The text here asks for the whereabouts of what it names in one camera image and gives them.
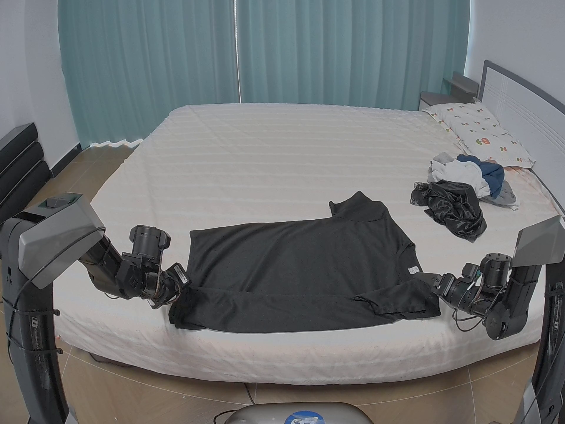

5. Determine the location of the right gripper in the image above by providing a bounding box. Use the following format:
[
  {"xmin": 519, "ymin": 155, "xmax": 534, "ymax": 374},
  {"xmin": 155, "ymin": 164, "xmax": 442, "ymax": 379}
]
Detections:
[{"xmin": 430, "ymin": 273, "xmax": 469, "ymax": 312}]

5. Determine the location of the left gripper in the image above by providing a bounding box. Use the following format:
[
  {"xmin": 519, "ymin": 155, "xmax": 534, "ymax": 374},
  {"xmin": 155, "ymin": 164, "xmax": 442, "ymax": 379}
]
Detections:
[{"xmin": 150, "ymin": 261, "xmax": 192, "ymax": 310}]

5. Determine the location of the black T-shirt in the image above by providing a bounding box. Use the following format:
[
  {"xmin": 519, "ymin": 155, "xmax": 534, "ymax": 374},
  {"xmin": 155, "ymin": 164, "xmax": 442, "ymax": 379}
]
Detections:
[{"xmin": 169, "ymin": 190, "xmax": 442, "ymax": 334}]

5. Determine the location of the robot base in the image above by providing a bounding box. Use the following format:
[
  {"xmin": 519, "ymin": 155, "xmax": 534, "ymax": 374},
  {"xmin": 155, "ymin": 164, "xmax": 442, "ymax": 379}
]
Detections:
[{"xmin": 225, "ymin": 402, "xmax": 367, "ymax": 424}]

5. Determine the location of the pile of clothes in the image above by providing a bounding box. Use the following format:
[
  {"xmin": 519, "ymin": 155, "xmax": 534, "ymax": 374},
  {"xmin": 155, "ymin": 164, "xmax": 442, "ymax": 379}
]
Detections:
[{"xmin": 426, "ymin": 153, "xmax": 518, "ymax": 211}]

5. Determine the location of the bed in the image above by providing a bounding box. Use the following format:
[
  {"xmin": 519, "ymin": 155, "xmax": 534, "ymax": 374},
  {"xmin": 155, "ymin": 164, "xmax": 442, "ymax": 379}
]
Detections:
[{"xmin": 52, "ymin": 59, "xmax": 565, "ymax": 387}]

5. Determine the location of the black shiny garment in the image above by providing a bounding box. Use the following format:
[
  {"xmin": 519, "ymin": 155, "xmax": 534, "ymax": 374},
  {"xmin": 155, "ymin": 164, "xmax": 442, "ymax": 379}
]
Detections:
[{"xmin": 411, "ymin": 180, "xmax": 487, "ymax": 243}]

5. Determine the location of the white printed pillow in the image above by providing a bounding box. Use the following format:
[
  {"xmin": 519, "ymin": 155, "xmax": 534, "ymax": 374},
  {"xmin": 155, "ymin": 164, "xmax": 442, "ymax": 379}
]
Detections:
[{"xmin": 421, "ymin": 102, "xmax": 536, "ymax": 168}]

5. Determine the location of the black chest of drawers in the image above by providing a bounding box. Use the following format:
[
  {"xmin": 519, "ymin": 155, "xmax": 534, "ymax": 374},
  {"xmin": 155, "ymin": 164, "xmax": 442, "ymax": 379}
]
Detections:
[{"xmin": 0, "ymin": 122, "xmax": 51, "ymax": 226}]

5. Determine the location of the grey bedside table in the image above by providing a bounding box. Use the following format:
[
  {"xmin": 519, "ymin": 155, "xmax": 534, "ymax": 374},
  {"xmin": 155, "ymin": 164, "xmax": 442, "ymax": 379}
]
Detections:
[{"xmin": 419, "ymin": 71, "xmax": 479, "ymax": 111}]

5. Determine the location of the blue-green curtain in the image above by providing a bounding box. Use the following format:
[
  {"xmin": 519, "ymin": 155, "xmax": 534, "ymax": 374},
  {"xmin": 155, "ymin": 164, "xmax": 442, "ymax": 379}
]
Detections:
[
  {"xmin": 234, "ymin": 0, "xmax": 473, "ymax": 111},
  {"xmin": 57, "ymin": 0, "xmax": 241, "ymax": 147}
]

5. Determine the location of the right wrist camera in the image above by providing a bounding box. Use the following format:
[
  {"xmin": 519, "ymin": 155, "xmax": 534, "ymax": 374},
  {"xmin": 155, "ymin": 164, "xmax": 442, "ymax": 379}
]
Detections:
[{"xmin": 460, "ymin": 262, "xmax": 482, "ymax": 287}]

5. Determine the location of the black cable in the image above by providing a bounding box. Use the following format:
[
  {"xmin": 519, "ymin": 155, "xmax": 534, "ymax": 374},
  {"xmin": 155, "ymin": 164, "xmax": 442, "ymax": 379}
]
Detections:
[{"xmin": 215, "ymin": 382, "xmax": 257, "ymax": 423}]

